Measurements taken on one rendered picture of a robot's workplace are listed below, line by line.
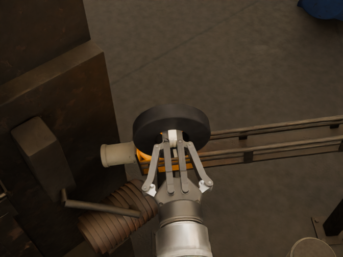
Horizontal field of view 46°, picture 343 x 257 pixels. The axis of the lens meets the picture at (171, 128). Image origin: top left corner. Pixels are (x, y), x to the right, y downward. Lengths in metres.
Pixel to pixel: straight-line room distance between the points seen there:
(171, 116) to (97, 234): 0.49
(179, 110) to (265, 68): 1.53
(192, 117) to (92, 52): 0.37
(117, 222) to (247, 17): 1.73
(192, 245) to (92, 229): 0.52
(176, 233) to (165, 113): 0.22
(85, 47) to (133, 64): 1.20
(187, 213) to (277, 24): 1.97
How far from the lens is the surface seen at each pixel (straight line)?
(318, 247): 1.16
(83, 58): 1.00
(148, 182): 0.71
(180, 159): 0.74
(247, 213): 1.72
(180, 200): 0.67
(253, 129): 1.07
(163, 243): 0.65
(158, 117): 0.73
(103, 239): 1.12
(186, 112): 0.74
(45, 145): 0.94
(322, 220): 1.78
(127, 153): 1.02
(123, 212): 1.09
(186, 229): 0.65
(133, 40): 2.35
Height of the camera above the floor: 1.55
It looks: 54 degrees down
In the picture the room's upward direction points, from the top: straight up
